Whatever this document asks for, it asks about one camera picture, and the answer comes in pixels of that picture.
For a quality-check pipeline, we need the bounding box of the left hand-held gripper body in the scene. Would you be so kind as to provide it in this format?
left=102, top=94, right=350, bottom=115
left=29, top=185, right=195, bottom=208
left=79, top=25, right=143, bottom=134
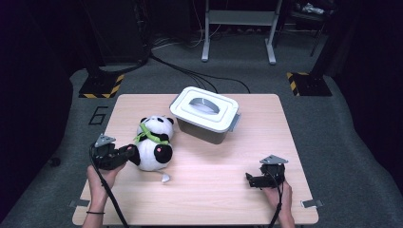
left=90, top=133, right=128, bottom=172

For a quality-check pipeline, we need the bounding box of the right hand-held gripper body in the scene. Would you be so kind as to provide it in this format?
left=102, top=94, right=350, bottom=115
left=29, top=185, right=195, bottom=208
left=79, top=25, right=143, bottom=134
left=259, top=154, right=290, bottom=190

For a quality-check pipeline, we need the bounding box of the panda plush toy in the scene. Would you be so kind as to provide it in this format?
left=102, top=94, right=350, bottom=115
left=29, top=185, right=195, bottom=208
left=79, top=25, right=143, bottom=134
left=127, top=115, right=176, bottom=184

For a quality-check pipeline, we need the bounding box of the translucent brown storage box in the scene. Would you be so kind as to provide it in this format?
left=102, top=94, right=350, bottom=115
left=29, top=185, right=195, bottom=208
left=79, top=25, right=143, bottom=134
left=175, top=112, right=242, bottom=145

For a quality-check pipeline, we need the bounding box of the white box lid grey handle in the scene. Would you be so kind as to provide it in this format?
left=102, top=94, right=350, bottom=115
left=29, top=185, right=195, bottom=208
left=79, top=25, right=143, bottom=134
left=168, top=85, right=240, bottom=134

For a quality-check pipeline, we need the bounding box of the person's right hand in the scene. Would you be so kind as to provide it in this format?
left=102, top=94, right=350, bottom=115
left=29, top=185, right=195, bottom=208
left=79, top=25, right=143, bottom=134
left=261, top=180, right=293, bottom=217

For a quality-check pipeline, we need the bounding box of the person's left hand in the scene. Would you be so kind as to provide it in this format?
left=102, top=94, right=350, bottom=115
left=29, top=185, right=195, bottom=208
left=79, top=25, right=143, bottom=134
left=86, top=161, right=126, bottom=204

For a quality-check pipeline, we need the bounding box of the grey tape strip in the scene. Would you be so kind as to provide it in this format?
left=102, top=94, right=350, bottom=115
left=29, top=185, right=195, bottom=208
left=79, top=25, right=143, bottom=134
left=68, top=199, right=91, bottom=209
left=299, top=199, right=324, bottom=209

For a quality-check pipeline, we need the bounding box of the black yellow striped base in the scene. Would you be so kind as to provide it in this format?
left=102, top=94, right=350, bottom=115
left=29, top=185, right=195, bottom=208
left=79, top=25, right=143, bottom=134
left=78, top=73, right=125, bottom=100
left=286, top=71, right=334, bottom=97

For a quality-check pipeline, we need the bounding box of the black cabinet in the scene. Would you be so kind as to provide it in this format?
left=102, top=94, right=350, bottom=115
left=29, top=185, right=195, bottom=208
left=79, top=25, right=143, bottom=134
left=80, top=0, right=150, bottom=67

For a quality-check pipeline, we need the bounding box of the dark chair with cloth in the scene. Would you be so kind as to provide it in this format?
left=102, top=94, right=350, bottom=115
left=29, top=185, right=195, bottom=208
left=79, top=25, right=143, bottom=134
left=283, top=0, right=337, bottom=59

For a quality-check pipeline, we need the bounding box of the right hand-held gripper black cable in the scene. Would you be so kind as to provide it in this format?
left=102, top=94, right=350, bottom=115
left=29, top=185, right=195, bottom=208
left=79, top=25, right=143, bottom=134
left=268, top=175, right=285, bottom=228

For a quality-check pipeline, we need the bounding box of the hand-held gripper black cable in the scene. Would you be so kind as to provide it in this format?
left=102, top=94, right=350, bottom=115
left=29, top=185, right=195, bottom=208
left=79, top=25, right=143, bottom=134
left=88, top=142, right=130, bottom=228
left=268, top=175, right=285, bottom=228

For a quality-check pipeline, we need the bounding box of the left hand-held gripper black cable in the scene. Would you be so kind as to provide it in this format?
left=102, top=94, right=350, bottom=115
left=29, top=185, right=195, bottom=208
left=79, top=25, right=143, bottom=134
left=88, top=142, right=130, bottom=228

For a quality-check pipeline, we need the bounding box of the black floor cables bundle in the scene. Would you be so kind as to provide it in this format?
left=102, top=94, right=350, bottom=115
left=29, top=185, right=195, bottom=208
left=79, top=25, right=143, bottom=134
left=149, top=50, right=252, bottom=95

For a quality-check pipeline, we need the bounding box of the grey metal stand frame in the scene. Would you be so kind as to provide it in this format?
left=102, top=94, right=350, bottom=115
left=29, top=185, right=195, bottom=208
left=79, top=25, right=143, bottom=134
left=201, top=0, right=284, bottom=67

